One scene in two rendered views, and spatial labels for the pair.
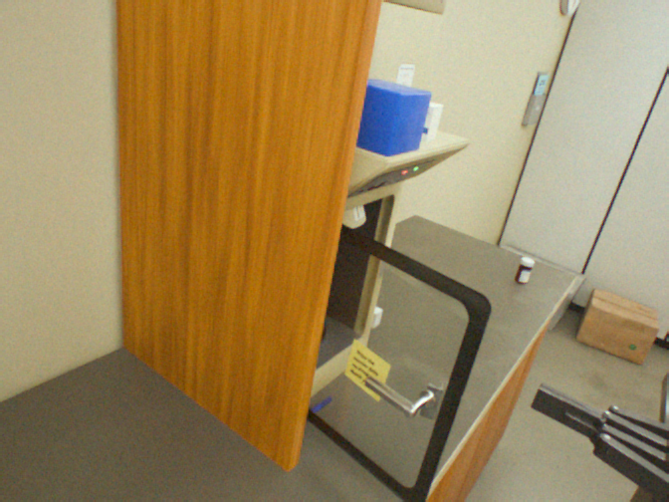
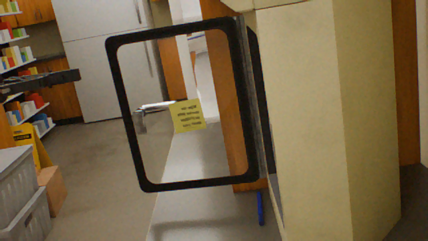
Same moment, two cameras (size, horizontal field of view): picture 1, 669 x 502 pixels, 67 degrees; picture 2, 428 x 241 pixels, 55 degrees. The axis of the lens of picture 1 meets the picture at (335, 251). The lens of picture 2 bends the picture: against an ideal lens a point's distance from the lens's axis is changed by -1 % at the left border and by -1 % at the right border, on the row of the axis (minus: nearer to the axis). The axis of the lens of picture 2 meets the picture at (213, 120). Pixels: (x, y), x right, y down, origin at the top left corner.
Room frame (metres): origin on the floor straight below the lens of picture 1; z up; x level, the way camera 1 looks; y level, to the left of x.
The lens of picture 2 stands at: (1.53, -0.49, 1.45)
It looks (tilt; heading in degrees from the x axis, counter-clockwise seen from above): 17 degrees down; 151
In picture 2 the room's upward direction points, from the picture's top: 10 degrees counter-clockwise
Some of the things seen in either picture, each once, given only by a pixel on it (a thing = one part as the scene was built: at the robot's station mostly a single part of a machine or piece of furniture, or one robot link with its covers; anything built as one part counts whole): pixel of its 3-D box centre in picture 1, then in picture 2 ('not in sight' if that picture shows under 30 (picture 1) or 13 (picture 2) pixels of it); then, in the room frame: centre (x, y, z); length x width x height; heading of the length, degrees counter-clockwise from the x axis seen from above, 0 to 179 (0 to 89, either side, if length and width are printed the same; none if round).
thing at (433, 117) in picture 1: (421, 120); not in sight; (0.90, -0.11, 1.54); 0.05 x 0.05 x 0.06; 66
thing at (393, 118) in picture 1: (382, 116); not in sight; (0.78, -0.03, 1.56); 0.10 x 0.10 x 0.09; 58
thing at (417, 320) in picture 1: (371, 364); (184, 111); (0.66, -0.09, 1.19); 0.30 x 0.01 x 0.40; 51
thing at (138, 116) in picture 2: not in sight; (140, 122); (0.61, -0.18, 1.18); 0.02 x 0.02 x 0.06; 51
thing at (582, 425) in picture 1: (585, 431); not in sight; (0.44, -0.31, 1.31); 0.05 x 0.03 x 0.01; 59
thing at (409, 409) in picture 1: (398, 392); not in sight; (0.59, -0.13, 1.20); 0.10 x 0.05 x 0.03; 51
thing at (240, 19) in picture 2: not in sight; (253, 102); (0.77, 0.03, 1.19); 0.03 x 0.02 x 0.39; 148
